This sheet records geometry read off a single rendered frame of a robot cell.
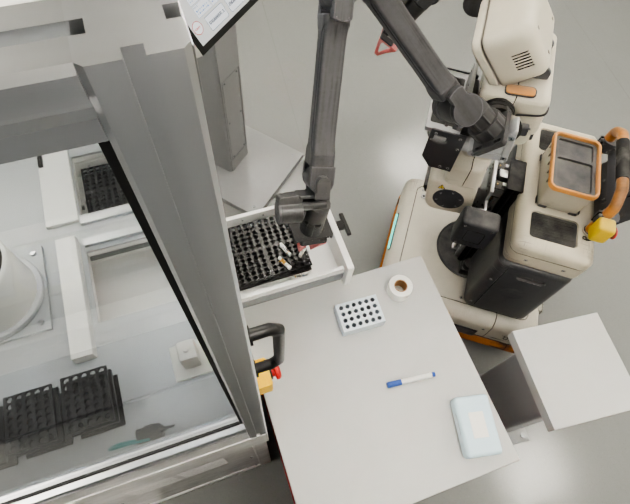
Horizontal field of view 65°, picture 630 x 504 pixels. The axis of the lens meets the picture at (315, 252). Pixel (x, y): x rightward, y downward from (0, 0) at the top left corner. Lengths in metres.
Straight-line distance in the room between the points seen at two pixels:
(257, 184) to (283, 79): 0.77
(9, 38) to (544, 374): 1.49
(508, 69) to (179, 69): 1.20
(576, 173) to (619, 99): 1.87
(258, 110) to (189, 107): 2.67
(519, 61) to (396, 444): 0.99
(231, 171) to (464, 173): 1.32
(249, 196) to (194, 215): 2.21
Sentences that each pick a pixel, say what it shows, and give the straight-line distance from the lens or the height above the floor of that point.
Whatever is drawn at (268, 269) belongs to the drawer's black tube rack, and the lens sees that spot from 1.34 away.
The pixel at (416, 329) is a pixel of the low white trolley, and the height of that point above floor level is 0.76.
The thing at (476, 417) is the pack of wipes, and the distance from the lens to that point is 1.41.
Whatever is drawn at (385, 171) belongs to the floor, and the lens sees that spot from 2.68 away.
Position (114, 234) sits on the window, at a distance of 0.31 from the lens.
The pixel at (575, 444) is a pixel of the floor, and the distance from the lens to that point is 2.44.
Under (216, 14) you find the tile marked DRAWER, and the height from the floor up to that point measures 1.01.
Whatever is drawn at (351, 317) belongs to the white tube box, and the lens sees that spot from 1.42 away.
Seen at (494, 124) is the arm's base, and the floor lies 1.23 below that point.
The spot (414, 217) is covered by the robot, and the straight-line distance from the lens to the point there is 2.22.
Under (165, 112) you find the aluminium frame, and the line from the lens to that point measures 0.21.
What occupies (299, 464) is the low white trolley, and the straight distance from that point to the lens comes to 1.36.
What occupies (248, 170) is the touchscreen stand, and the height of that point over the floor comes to 0.04.
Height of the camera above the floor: 2.11
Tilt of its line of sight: 63 degrees down
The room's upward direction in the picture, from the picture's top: 8 degrees clockwise
